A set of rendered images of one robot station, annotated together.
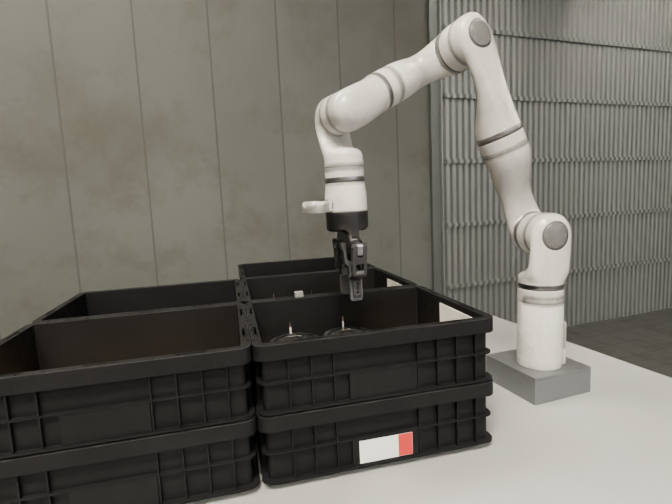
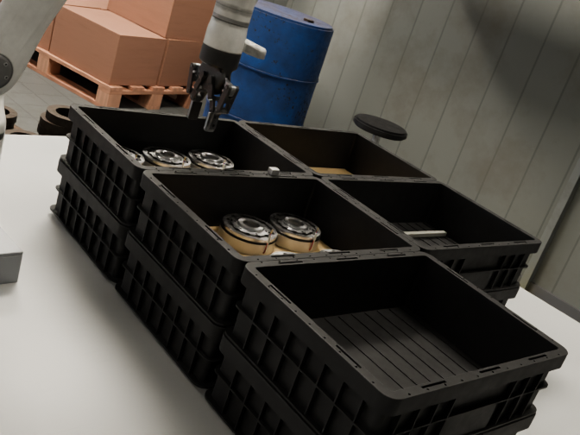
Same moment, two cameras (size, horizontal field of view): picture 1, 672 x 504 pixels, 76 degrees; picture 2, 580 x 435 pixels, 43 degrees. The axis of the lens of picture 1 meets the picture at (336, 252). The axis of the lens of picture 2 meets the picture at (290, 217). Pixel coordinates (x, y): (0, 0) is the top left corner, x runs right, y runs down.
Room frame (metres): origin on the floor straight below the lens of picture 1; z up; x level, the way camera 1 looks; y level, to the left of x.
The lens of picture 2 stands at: (2.06, -0.55, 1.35)
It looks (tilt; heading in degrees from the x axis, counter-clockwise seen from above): 21 degrees down; 149
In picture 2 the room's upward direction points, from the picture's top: 19 degrees clockwise
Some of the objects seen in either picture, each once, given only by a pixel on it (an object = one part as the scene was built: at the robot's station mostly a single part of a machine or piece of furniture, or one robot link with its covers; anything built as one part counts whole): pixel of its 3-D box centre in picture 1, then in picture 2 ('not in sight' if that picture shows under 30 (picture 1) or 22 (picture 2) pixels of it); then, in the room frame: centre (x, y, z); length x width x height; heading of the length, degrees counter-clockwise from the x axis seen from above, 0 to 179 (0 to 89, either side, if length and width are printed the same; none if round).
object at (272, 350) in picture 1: (356, 315); (193, 145); (0.79, -0.03, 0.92); 0.40 x 0.30 x 0.02; 104
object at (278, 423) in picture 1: (359, 395); (173, 217); (0.79, -0.03, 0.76); 0.40 x 0.30 x 0.12; 104
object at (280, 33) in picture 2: not in sight; (262, 87); (-1.80, 1.34, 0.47); 0.61 x 0.61 x 0.93
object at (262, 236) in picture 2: not in sight; (249, 227); (1.01, 0.02, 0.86); 0.10 x 0.10 x 0.01
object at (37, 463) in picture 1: (135, 430); not in sight; (0.70, 0.36, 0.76); 0.40 x 0.30 x 0.12; 104
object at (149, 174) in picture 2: (322, 286); (283, 217); (1.09, 0.04, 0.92); 0.40 x 0.30 x 0.02; 104
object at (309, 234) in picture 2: not in sight; (294, 225); (0.99, 0.13, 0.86); 0.10 x 0.10 x 0.01
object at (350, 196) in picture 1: (335, 194); (235, 33); (0.77, 0.00, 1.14); 0.11 x 0.09 x 0.06; 105
